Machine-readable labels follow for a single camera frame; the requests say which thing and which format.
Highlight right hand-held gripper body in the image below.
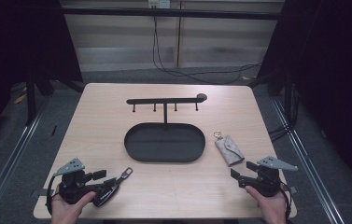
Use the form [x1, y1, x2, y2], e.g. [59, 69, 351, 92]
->
[237, 155, 299, 198]

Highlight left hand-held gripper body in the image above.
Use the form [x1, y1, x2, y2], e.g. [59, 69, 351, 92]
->
[53, 157, 105, 205]

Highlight black key fob with carabiner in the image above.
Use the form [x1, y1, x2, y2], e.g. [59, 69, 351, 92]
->
[92, 166, 134, 208]

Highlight person's right hand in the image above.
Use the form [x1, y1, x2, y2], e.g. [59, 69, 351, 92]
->
[244, 185, 288, 224]

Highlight person's left hand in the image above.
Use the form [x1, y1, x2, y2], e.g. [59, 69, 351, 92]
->
[50, 190, 97, 224]

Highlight black key rack with tray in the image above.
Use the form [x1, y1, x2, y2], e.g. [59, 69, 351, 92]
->
[123, 92, 208, 163]

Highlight black metal stand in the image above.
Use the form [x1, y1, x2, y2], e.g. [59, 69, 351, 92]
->
[24, 78, 38, 126]

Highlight yellow tape piece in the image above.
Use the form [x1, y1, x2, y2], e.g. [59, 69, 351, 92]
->
[13, 92, 28, 105]

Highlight dark curtain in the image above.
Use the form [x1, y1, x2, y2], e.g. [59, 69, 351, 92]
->
[256, 0, 352, 190]
[0, 0, 84, 153]

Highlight black horizontal bar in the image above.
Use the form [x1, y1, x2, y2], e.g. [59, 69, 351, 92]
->
[61, 7, 283, 21]

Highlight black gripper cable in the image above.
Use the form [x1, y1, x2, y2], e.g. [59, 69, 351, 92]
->
[45, 175, 56, 217]
[279, 182, 293, 224]

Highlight grey key pouch with ring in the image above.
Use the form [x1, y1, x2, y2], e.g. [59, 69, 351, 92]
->
[213, 131, 246, 167]

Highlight metal floor rail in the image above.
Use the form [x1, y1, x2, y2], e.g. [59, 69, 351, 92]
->
[271, 97, 347, 224]
[0, 96, 50, 224]

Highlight black floor cables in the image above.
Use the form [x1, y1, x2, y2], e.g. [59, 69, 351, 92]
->
[267, 83, 301, 143]

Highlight black wall cable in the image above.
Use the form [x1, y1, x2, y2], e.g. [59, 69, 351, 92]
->
[151, 15, 262, 86]

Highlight white wall socket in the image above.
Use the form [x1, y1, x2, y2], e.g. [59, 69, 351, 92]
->
[148, 0, 172, 9]

